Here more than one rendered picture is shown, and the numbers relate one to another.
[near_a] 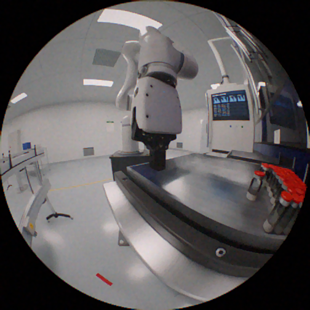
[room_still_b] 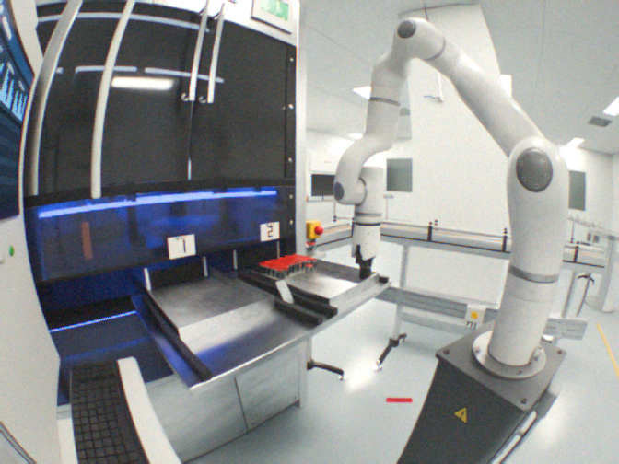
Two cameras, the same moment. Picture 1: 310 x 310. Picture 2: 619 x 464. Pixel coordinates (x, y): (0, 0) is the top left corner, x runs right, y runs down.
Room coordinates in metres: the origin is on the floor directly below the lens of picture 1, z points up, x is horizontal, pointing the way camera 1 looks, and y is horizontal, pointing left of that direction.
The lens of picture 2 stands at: (0.89, -0.30, 1.18)
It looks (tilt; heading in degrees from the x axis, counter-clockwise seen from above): 10 degrees down; 170
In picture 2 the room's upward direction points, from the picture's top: straight up
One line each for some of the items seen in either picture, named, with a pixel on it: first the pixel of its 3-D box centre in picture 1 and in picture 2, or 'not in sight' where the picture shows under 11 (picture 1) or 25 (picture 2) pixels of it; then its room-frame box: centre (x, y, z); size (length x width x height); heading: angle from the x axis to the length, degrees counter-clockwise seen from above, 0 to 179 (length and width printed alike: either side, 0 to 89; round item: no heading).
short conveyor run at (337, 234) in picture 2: not in sight; (325, 233); (-0.52, 0.03, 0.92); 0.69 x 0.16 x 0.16; 129
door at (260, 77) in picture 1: (256, 72); (122, 80); (0.27, -0.71, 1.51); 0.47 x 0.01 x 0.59; 129
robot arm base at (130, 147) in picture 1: (130, 139); (522, 317); (0.63, 0.18, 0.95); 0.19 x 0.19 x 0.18
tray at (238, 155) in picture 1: (259, 160); (199, 295); (0.23, -0.49, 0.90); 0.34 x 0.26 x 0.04; 39
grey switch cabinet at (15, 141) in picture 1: (14, 152); not in sight; (0.42, 7.06, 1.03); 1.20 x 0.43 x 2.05; 129
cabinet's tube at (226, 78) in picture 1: (218, 60); not in sight; (0.78, -0.81, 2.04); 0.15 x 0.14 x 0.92; 33
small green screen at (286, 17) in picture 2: not in sight; (274, 7); (-0.04, -0.29, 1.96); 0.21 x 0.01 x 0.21; 129
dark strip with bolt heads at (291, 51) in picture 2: not in sight; (290, 131); (-0.12, -0.20, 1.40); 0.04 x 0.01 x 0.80; 129
